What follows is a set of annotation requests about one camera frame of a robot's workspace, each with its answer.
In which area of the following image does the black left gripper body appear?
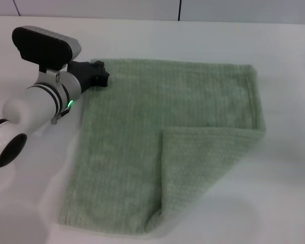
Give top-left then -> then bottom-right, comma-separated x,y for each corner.
67,60 -> 99,94

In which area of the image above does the green terry towel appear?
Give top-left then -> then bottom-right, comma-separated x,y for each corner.
57,58 -> 267,227

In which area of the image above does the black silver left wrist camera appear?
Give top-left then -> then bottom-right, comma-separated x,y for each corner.
11,25 -> 83,74

